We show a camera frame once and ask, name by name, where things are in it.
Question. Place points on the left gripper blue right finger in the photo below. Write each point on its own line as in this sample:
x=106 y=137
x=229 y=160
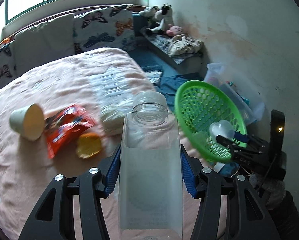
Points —
x=188 y=173

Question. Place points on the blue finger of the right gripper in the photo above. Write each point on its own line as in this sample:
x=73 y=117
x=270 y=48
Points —
x=228 y=144
x=241 y=137

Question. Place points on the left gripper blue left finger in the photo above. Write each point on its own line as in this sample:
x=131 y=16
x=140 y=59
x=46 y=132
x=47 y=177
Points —
x=112 y=171

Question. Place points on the yogurt cup strawberry lid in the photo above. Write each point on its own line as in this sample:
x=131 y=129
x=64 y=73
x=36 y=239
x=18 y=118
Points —
x=223 y=128

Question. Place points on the orange peel piece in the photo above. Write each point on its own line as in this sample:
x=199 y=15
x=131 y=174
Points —
x=88 y=145

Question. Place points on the clear square plastic bottle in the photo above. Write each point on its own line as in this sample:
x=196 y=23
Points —
x=150 y=189

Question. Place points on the white tissue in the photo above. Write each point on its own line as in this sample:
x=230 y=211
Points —
x=112 y=119

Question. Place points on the red brown snack wrapper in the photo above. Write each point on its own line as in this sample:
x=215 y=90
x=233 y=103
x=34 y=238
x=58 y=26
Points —
x=65 y=126

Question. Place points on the white paper cup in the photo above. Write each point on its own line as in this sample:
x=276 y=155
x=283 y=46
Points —
x=28 y=122

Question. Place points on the clear plastic storage bin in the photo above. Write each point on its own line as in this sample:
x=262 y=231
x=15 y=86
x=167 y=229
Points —
x=239 y=89

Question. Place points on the green mesh plastic basket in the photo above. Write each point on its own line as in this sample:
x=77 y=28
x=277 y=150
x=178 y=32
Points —
x=197 y=106

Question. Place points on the pink towel blanket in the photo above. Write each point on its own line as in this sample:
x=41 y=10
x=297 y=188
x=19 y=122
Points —
x=68 y=91

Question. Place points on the crumpled beige cloth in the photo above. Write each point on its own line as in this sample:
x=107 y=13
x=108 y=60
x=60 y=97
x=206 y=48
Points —
x=184 y=44

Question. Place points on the checkered bench cushion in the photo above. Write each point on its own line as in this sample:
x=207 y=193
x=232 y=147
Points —
x=162 y=43

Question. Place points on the pink plush toy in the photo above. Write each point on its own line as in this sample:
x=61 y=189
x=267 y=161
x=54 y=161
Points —
x=174 y=30

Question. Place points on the cow plush toy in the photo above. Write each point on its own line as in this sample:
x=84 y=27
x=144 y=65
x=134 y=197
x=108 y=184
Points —
x=166 y=21

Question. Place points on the grey middle cushion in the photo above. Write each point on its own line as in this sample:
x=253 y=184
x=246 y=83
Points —
x=43 y=43

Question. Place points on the right butterfly cushion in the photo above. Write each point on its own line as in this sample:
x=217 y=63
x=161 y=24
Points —
x=111 y=26

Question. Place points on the butterfly cushion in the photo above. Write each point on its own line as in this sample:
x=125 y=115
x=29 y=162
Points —
x=111 y=26
x=7 y=64

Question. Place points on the grey white plush toy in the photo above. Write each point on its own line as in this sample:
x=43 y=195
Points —
x=149 y=11

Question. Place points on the left butterfly cushion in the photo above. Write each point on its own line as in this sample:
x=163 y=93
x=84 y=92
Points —
x=7 y=64

